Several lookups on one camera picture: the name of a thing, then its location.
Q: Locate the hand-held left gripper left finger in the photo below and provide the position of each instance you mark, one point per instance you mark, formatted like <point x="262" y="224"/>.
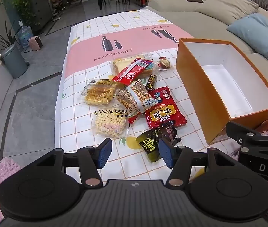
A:
<point x="104" y="152"/>

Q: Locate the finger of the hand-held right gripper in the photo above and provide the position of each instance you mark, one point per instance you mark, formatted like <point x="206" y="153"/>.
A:
<point x="237" y="128"/>

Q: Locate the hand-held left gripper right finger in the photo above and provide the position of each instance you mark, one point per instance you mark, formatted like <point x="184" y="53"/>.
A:
<point x="167" y="152"/>

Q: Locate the dark green snack packet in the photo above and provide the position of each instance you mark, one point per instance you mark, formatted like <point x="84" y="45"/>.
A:
<point x="148" y="144"/>

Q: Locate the dark purple snack packet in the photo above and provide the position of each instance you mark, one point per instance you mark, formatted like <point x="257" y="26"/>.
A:
<point x="168" y="131"/>

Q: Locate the checkered label puff ball packet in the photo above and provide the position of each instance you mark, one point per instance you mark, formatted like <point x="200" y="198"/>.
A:
<point x="110" y="125"/>

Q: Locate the red snack bag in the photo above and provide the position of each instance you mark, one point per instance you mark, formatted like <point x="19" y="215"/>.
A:
<point x="164" y="113"/>

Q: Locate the small red packet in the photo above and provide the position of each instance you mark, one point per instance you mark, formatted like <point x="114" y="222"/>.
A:
<point x="132" y="120"/>

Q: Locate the yellow noodle snack packet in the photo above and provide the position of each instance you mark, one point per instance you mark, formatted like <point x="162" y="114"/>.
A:
<point x="98" y="93"/>

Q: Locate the clear nut packet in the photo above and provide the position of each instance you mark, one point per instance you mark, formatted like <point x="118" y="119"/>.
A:
<point x="134" y="97"/>

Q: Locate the orange cardboard box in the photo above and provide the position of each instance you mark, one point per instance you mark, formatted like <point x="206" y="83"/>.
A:
<point x="195" y="75"/>

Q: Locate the small black snack can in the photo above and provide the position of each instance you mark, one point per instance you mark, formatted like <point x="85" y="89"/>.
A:
<point x="151" y="81"/>

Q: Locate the long red wafer packet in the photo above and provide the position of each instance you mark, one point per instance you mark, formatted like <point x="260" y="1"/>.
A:
<point x="129" y="74"/>

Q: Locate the round brown snack packet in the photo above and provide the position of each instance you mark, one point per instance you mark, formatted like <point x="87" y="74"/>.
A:
<point x="164" y="64"/>

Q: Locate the clear sliced bread packet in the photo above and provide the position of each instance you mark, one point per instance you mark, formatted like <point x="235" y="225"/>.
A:
<point x="119" y="63"/>

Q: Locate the blue cushion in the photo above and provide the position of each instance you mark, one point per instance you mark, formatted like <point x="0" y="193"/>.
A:
<point x="259" y="35"/>

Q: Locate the pink and white printed tablecloth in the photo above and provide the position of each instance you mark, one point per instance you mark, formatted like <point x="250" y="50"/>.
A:
<point x="124" y="42"/>

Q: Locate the beige cushion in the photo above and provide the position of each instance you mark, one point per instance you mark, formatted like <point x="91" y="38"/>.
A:
<point x="226" y="8"/>

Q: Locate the beige sofa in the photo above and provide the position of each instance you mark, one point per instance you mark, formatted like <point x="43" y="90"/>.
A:
<point x="183" y="16"/>

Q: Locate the grey trash bin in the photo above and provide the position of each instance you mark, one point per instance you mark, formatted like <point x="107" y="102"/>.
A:
<point x="14" y="61"/>

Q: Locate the pink space heater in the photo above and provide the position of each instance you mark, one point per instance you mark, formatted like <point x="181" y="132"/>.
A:
<point x="35" y="43"/>

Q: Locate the blue water jug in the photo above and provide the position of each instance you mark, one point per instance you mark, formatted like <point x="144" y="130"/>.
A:
<point x="25" y="35"/>

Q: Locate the tall leafy floor plant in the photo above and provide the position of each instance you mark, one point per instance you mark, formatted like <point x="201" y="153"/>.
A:
<point x="6" y="42"/>

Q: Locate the dark drawer cabinet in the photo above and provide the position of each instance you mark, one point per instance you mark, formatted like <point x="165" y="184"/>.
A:
<point x="41" y="11"/>

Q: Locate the dark shoe rack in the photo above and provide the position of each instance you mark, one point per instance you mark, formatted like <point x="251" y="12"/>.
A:
<point x="59" y="2"/>

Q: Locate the dark cabinet with plants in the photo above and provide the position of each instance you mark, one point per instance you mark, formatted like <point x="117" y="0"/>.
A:
<point x="22" y="4"/>

